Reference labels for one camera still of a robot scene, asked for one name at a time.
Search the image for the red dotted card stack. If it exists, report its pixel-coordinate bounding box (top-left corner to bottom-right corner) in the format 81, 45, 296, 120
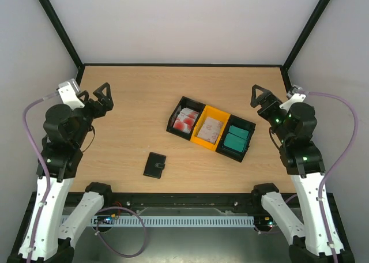
173, 108, 199, 134

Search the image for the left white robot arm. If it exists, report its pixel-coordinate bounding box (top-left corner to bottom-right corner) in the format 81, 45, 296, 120
7, 79, 114, 262

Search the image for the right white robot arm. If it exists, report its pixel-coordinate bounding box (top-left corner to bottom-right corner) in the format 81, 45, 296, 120
250, 85, 355, 262

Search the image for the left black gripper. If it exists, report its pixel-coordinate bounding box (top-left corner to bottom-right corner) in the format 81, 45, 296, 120
73, 83, 114, 147

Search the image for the black leather card holder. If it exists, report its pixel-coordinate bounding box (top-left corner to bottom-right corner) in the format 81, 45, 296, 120
143, 152, 166, 179

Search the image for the black bin with red cards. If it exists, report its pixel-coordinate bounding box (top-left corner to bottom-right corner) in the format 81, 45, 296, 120
166, 96, 205, 141

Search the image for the black aluminium frame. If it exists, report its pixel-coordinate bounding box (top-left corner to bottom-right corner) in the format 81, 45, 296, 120
6, 0, 355, 263

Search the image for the light blue cable duct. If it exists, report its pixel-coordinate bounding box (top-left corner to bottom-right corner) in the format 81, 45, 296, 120
87, 215, 254, 228

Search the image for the white patterned card stack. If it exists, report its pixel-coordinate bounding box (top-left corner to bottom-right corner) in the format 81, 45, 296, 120
197, 117, 223, 144

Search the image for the yellow bin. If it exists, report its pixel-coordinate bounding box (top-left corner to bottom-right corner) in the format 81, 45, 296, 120
190, 105, 231, 151

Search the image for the teal card stack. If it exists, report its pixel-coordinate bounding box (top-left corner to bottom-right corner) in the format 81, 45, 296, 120
223, 125, 250, 153

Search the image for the black bin with teal cards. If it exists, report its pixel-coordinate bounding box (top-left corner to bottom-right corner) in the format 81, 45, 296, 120
216, 115, 256, 163

